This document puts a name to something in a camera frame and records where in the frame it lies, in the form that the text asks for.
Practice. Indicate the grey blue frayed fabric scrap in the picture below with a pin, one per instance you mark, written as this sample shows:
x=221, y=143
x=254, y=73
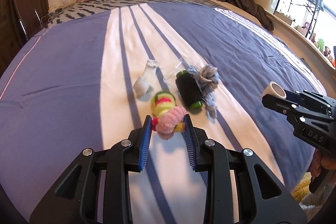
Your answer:
x=207, y=79

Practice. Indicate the pink yellow plush toy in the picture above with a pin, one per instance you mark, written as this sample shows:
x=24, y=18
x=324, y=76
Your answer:
x=168, y=117

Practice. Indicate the yellow fluffy rug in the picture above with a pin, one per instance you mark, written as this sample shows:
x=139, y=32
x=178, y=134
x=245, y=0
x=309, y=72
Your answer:
x=302, y=188

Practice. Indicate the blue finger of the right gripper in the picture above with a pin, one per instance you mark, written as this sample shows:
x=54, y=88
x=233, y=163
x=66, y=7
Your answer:
x=276, y=104
x=296, y=97

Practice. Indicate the right hand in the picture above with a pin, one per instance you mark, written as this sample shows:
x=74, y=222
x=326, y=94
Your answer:
x=320, y=161

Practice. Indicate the clear plastic packaging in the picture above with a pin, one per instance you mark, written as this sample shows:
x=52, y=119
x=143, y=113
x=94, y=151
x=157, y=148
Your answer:
x=171, y=70

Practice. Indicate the purple white striped bedspread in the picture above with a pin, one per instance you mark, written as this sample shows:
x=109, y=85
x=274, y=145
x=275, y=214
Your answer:
x=71, y=87

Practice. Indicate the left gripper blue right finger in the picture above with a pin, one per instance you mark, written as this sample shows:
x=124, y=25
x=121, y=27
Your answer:
x=189, y=137

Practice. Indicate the white tape roll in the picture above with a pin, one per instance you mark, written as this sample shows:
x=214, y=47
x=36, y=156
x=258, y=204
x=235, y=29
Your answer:
x=275, y=90

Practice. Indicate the black thread spool green ends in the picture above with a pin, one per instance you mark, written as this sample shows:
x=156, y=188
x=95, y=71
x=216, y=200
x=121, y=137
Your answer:
x=188, y=90

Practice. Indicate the dark chair by bed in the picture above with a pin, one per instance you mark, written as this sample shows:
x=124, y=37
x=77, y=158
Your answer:
x=28, y=17

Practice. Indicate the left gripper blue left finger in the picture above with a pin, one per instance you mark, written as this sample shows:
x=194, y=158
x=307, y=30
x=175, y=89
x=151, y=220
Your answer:
x=144, y=142

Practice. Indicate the black patterned grey blanket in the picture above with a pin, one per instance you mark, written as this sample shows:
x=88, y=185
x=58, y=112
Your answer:
x=85, y=9

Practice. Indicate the white elastic band strip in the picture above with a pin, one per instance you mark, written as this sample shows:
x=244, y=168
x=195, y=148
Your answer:
x=145, y=83

